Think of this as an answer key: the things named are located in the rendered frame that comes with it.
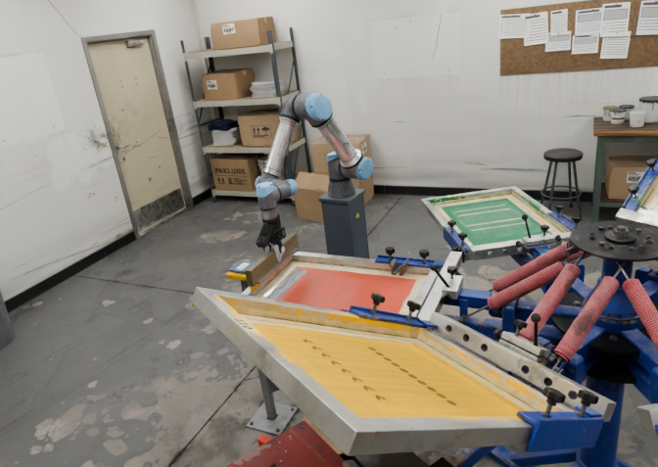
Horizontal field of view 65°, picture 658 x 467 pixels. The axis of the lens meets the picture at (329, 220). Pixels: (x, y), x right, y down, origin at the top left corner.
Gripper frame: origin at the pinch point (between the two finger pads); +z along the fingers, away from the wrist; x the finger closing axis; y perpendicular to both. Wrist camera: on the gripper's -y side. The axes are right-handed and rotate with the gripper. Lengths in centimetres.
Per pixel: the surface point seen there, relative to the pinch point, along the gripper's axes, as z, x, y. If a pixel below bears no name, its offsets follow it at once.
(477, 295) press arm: 5, -89, -1
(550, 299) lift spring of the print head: -9, -116, -22
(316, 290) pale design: 13.7, -19.0, 1.0
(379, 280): 13.7, -43.3, 15.8
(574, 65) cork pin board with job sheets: -27, -112, 379
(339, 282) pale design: 13.7, -26.1, 10.0
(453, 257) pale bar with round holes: 5, -74, 28
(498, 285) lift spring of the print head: 3, -96, 4
